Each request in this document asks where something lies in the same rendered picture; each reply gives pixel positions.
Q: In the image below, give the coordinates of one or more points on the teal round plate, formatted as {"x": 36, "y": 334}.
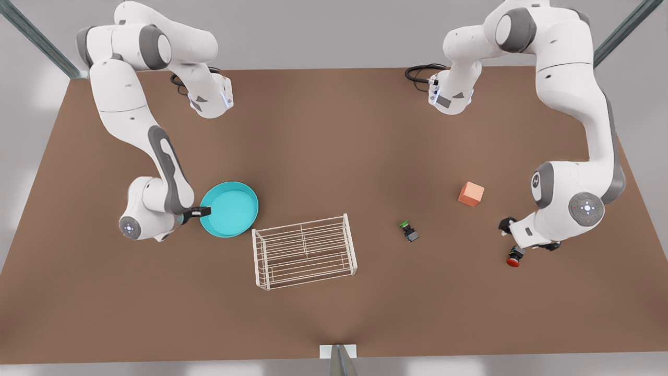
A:
{"x": 229, "y": 209}

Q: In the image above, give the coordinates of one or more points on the red button switch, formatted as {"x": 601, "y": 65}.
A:
{"x": 514, "y": 258}

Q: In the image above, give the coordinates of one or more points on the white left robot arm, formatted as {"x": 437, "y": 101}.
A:
{"x": 569, "y": 78}

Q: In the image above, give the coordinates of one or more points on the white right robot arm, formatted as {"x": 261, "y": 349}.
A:
{"x": 125, "y": 99}

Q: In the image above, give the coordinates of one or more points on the orange cube block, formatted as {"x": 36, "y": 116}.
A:
{"x": 471, "y": 194}

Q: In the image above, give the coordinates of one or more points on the green button switch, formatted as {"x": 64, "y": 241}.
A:
{"x": 409, "y": 231}

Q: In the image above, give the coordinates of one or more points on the silver frame post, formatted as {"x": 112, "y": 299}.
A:
{"x": 339, "y": 360}
{"x": 623, "y": 31}
{"x": 39, "y": 39}

